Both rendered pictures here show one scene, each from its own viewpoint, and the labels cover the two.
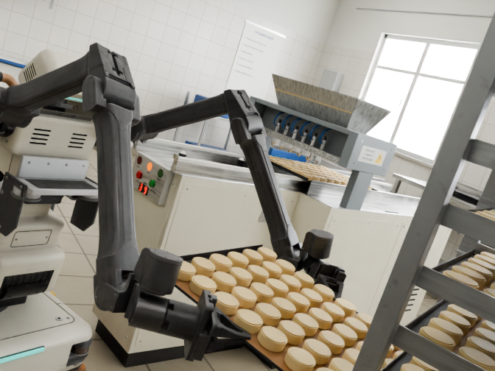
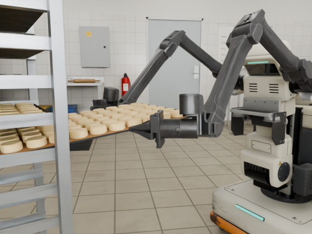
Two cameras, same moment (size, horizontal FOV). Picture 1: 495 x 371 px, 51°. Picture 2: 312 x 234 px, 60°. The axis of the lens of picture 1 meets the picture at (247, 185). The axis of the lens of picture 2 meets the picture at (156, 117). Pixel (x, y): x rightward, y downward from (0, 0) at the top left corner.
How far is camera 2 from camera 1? 184 cm
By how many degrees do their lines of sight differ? 114
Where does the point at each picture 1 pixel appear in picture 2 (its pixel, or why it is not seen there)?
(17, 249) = (255, 151)
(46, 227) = (266, 141)
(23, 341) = (257, 208)
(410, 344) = not seen: hidden behind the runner
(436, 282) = not seen: hidden behind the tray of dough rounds
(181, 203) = not seen: outside the picture
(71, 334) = (284, 225)
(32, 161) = (247, 100)
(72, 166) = (269, 103)
